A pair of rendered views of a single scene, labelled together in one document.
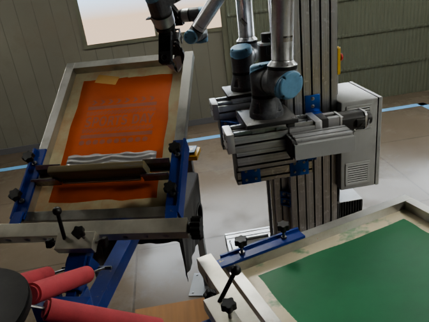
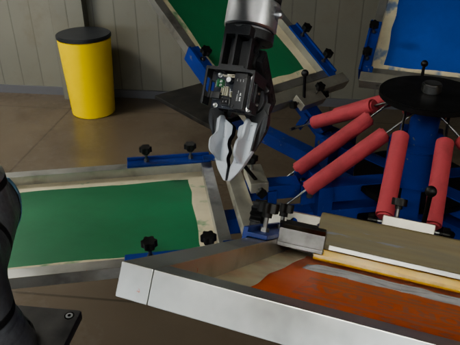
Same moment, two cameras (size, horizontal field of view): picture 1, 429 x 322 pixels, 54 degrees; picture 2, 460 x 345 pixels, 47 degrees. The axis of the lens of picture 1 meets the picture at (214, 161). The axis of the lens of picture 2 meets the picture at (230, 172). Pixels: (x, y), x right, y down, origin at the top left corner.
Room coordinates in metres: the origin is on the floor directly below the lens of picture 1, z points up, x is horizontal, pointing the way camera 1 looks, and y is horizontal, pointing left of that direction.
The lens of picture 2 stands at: (2.25, 0.23, 1.91)
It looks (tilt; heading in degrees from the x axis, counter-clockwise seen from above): 30 degrees down; 191
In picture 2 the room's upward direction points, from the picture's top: straight up
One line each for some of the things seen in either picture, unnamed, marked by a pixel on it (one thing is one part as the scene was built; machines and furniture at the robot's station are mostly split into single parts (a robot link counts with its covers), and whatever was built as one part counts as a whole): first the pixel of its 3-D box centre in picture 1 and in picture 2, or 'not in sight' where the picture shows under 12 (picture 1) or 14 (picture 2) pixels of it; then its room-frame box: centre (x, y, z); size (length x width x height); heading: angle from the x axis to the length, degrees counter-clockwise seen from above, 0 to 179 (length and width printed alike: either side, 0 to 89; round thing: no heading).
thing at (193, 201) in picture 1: (186, 229); not in sight; (1.69, 0.17, 0.77); 0.46 x 0.09 x 0.36; 170
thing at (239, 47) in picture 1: (242, 57); not in sight; (2.27, -0.22, 1.42); 0.13 x 0.12 x 0.14; 159
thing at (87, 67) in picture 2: not in sight; (88, 73); (-1.89, -1.87, 0.36); 0.47 x 0.45 x 0.72; 95
